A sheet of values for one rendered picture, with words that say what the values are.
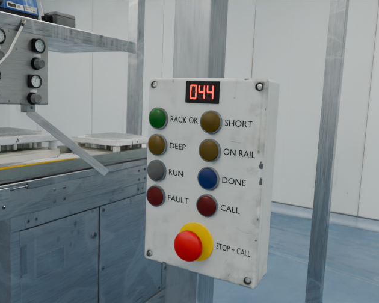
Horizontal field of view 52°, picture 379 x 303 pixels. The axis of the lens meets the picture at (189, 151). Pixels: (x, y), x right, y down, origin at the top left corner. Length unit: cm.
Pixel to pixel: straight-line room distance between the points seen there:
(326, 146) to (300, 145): 253
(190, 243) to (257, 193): 11
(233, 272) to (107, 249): 114
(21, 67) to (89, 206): 58
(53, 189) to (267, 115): 92
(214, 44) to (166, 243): 29
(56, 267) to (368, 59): 333
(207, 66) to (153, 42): 448
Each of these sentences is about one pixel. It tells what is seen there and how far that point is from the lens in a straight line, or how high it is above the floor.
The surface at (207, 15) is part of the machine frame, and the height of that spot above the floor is 127.
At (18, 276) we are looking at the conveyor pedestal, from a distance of 135.
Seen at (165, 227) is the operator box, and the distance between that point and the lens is 56.
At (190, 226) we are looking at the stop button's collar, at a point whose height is 98.
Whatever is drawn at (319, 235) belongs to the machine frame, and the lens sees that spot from 171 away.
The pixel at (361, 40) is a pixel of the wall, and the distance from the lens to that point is 408.
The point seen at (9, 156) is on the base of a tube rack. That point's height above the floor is 97.
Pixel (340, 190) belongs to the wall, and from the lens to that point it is 413.
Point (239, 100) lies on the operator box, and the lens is 48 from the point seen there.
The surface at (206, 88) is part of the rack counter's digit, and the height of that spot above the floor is 117.
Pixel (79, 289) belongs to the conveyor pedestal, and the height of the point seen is 45.
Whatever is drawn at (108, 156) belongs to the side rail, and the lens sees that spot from 145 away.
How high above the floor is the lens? 115
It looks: 8 degrees down
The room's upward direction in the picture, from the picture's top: 2 degrees clockwise
